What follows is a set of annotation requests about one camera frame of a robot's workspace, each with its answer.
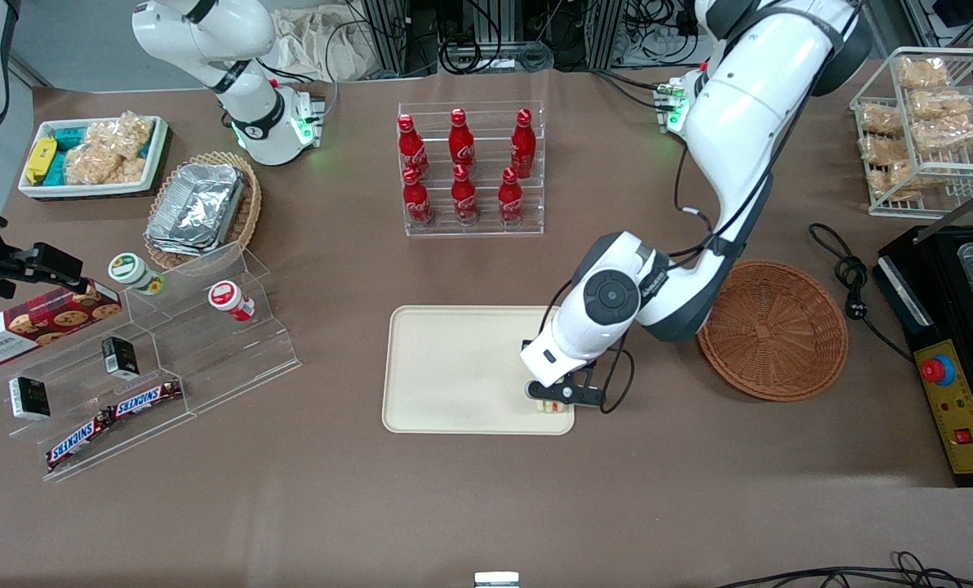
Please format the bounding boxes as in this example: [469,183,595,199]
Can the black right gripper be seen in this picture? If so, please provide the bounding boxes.
[0,243,97,300]

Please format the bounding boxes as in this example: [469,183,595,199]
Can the beige serving tray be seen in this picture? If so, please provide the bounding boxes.
[382,305,575,435]

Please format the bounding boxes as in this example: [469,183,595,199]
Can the oval light wicker basket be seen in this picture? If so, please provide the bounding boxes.
[144,151,262,270]

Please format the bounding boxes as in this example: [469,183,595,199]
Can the round brown wicker basket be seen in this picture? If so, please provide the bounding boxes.
[696,260,849,403]

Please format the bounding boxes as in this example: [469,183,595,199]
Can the green lid yogurt cup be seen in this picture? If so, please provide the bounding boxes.
[109,252,167,296]

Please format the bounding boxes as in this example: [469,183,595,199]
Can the red tartan cookie box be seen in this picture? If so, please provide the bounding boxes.
[0,280,122,368]

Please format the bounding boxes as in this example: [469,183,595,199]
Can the small black box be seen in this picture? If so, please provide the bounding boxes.
[8,376,51,421]
[101,336,140,380]

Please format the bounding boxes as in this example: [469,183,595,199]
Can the clear bag rice crackers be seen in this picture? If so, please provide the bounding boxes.
[64,145,148,186]
[85,111,155,160]

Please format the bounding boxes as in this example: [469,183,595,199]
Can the snickers chocolate bar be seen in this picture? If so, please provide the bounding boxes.
[45,411,114,473]
[111,379,184,419]

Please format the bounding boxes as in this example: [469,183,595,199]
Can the yellow snack pack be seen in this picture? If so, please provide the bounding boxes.
[25,136,58,185]

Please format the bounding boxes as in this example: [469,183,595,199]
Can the clear acrylic stepped shelf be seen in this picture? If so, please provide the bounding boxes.
[0,241,302,483]

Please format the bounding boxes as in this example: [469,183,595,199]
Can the aluminium foil container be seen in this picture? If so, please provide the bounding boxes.
[147,163,247,247]

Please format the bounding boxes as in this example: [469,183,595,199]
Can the red lid yogurt cup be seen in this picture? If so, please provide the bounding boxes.
[207,280,256,322]

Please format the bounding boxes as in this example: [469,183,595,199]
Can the white rectangular plastic bin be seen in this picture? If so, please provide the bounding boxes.
[18,115,169,199]

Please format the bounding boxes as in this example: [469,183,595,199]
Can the red cola bottle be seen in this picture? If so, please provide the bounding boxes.
[451,163,479,226]
[497,167,526,226]
[448,108,477,176]
[509,108,536,180]
[397,114,430,180]
[402,166,434,229]

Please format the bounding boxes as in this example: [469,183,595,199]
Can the clear acrylic bottle rack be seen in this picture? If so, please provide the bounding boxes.
[397,100,546,238]

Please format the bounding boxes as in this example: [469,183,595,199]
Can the beige cloth bag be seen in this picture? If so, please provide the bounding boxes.
[270,7,383,82]

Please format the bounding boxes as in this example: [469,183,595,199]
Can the black yellow control box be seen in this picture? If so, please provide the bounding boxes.
[873,225,973,488]

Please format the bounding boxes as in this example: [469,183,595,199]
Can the clear bag fried snack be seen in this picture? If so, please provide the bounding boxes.
[860,135,910,167]
[911,118,973,158]
[897,56,951,91]
[909,88,973,122]
[866,161,944,203]
[860,102,908,137]

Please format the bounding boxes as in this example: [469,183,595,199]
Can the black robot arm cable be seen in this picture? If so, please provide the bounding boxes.
[548,143,720,416]

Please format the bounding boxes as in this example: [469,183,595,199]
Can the black power cable with plug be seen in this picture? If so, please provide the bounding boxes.
[808,222,917,362]

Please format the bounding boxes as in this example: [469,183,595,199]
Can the coiled black cables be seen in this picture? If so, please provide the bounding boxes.
[439,37,554,76]

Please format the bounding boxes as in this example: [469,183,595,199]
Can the aluminium frame post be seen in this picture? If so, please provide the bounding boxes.
[586,0,626,70]
[362,0,411,76]

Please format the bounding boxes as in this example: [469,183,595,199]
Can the black floor cables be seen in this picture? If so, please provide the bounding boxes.
[715,550,973,588]

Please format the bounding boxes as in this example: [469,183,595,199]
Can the white wire rack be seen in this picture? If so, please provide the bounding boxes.
[850,47,973,219]

